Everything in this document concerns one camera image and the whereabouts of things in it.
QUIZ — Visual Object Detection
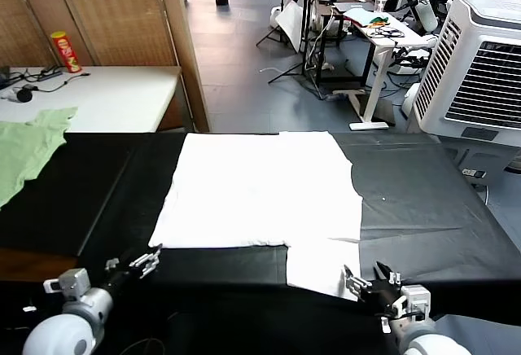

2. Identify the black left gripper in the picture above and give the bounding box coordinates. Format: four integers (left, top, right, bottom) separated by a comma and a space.
104, 243, 163, 293

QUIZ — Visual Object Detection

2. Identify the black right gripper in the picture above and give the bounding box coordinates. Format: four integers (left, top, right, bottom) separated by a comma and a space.
343, 260, 408, 318

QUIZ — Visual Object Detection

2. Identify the white t-shirt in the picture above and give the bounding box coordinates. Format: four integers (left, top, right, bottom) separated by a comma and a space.
148, 130, 365, 302

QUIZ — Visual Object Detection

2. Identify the black tablecloth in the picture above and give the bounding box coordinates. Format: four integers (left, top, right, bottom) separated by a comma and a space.
0, 130, 521, 355

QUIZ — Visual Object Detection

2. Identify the light green garment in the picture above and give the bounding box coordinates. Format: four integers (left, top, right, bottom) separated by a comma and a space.
0, 106, 79, 208

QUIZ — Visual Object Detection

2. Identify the white side table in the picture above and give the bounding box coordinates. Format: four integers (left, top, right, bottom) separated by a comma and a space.
0, 65, 182, 134

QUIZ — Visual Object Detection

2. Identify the black and white handheld device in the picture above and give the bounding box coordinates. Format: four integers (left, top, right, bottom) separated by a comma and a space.
0, 84, 37, 103

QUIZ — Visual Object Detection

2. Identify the black power strip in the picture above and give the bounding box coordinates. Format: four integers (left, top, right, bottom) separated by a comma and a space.
38, 65, 64, 81

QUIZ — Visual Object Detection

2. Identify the red chips can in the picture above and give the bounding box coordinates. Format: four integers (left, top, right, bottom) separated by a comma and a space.
50, 31, 83, 74

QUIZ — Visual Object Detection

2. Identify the white air cooler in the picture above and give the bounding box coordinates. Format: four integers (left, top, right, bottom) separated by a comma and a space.
406, 0, 521, 148

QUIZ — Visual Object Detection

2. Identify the black monitor stand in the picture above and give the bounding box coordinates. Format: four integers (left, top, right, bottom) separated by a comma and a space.
268, 0, 326, 99

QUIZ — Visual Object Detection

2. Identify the white standing desk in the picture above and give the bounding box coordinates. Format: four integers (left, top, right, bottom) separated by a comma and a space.
344, 7, 427, 131

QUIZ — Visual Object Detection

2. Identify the wooden slatted partition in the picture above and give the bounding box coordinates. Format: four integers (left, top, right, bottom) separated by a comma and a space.
0, 0, 211, 133

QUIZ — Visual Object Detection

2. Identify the teal cloth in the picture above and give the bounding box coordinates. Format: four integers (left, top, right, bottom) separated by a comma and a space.
344, 7, 378, 26

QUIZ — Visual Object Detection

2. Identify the white leaning board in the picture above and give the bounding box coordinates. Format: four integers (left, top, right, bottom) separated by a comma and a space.
274, 0, 304, 53

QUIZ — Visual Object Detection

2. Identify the dark brown desk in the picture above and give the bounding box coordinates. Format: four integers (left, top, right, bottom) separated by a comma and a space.
300, 0, 375, 87

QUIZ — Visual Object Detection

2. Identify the laptop computer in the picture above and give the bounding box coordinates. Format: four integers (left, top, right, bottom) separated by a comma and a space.
333, 0, 375, 13

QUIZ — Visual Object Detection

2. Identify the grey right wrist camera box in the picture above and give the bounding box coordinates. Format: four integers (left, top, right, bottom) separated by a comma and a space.
400, 284, 431, 312

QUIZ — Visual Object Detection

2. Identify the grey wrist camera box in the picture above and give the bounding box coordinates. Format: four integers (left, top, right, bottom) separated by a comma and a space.
43, 268, 91, 302
400, 284, 431, 312

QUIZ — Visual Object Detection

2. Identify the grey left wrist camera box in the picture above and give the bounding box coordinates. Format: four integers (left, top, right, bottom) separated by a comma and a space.
43, 268, 91, 302

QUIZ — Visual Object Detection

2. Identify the black cable bundle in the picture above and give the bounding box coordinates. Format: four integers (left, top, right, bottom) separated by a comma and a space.
366, 24, 406, 39

